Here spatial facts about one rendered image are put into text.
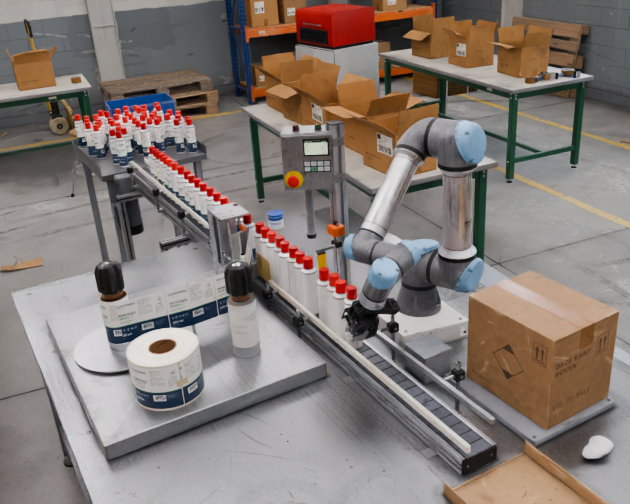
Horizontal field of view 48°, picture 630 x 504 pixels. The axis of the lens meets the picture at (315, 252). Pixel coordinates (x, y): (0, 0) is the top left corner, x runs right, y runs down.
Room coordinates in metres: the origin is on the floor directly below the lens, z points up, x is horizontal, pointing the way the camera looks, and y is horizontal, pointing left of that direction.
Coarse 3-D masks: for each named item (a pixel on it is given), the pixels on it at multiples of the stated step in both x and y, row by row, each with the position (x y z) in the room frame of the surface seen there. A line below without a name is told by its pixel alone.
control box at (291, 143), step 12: (288, 132) 2.20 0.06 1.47; (300, 132) 2.19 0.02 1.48; (312, 132) 2.18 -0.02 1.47; (324, 132) 2.18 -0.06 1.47; (288, 144) 2.18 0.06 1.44; (300, 144) 2.18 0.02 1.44; (288, 156) 2.18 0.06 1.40; (300, 156) 2.18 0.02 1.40; (312, 156) 2.17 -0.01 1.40; (324, 156) 2.17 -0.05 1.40; (288, 168) 2.18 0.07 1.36; (300, 168) 2.18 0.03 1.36; (300, 180) 2.18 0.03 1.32; (312, 180) 2.17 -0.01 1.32; (324, 180) 2.17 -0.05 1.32
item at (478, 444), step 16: (272, 288) 2.29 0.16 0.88; (288, 304) 2.16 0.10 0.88; (368, 352) 1.83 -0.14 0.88; (384, 368) 1.74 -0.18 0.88; (384, 384) 1.66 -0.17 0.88; (400, 384) 1.66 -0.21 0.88; (416, 384) 1.65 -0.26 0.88; (400, 400) 1.58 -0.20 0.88; (416, 400) 1.58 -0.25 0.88; (432, 400) 1.57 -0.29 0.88; (448, 416) 1.50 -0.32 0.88; (464, 432) 1.43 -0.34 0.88; (480, 448) 1.37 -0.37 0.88
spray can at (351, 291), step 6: (348, 288) 1.87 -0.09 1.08; (354, 288) 1.86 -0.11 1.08; (348, 294) 1.86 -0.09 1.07; (354, 294) 1.86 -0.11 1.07; (348, 300) 1.86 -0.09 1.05; (354, 300) 1.86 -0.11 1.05; (348, 306) 1.85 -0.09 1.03; (348, 336) 1.85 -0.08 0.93; (348, 342) 1.85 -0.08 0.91; (354, 342) 1.85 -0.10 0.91; (360, 342) 1.85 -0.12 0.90; (354, 348) 1.85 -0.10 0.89; (360, 348) 1.85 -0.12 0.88
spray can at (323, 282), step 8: (320, 272) 1.99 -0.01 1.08; (328, 272) 2.00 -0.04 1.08; (320, 280) 2.00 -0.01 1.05; (328, 280) 2.00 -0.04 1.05; (320, 288) 1.99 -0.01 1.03; (320, 296) 1.99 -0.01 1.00; (320, 304) 1.99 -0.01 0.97; (320, 312) 1.99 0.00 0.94; (320, 320) 1.99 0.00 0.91; (328, 320) 1.98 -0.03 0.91
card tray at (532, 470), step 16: (528, 448) 1.39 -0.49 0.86; (512, 464) 1.36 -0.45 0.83; (528, 464) 1.35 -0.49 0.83; (544, 464) 1.34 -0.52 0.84; (480, 480) 1.31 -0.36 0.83; (496, 480) 1.31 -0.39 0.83; (512, 480) 1.30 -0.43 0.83; (528, 480) 1.30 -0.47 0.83; (544, 480) 1.30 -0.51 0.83; (560, 480) 1.29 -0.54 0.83; (576, 480) 1.25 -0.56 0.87; (448, 496) 1.26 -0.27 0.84; (464, 496) 1.26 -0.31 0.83; (480, 496) 1.26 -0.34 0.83; (496, 496) 1.26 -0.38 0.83; (512, 496) 1.25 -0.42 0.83; (528, 496) 1.25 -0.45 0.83; (544, 496) 1.25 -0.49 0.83; (560, 496) 1.24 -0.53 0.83; (576, 496) 1.24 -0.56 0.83; (592, 496) 1.21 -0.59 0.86
